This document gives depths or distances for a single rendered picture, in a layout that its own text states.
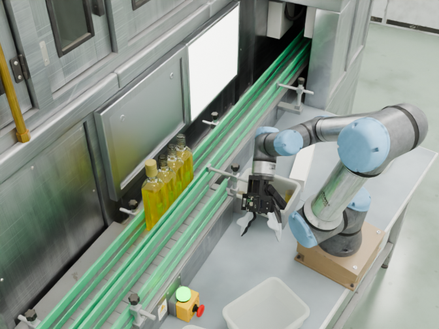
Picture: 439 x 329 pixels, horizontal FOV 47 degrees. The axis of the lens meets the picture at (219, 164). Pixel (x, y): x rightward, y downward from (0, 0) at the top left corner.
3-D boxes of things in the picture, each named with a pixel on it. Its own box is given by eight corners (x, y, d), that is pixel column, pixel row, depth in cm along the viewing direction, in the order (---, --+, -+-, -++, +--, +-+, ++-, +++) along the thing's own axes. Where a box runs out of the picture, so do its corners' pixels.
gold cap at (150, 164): (159, 171, 153) (158, 160, 151) (153, 178, 151) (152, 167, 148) (149, 168, 155) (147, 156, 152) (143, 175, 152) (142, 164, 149)
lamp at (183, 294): (181, 288, 156) (180, 282, 154) (193, 294, 155) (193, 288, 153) (173, 299, 153) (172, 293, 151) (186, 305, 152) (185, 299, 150)
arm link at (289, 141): (308, 121, 150) (288, 125, 160) (278, 133, 146) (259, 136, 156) (317, 146, 151) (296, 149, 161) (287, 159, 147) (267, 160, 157)
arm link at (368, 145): (338, 237, 158) (428, 132, 113) (301, 258, 152) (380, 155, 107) (316, 207, 163) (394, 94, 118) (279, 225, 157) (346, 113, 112)
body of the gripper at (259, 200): (240, 211, 159) (243, 173, 160) (256, 213, 165) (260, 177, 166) (259, 213, 154) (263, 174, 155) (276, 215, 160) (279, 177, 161)
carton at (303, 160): (313, 155, 218) (315, 144, 214) (303, 192, 200) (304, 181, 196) (299, 153, 219) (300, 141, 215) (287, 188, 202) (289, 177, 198)
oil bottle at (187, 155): (181, 188, 183) (178, 140, 169) (195, 192, 181) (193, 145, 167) (173, 197, 179) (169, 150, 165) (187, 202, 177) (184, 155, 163)
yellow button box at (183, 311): (180, 297, 162) (179, 283, 158) (201, 307, 160) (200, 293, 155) (169, 314, 158) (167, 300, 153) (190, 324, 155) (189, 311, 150)
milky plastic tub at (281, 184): (247, 181, 204) (248, 165, 199) (300, 200, 196) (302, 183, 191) (228, 209, 192) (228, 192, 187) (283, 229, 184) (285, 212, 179)
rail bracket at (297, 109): (276, 113, 236) (279, 70, 222) (310, 123, 230) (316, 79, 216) (272, 118, 233) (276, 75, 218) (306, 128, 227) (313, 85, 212)
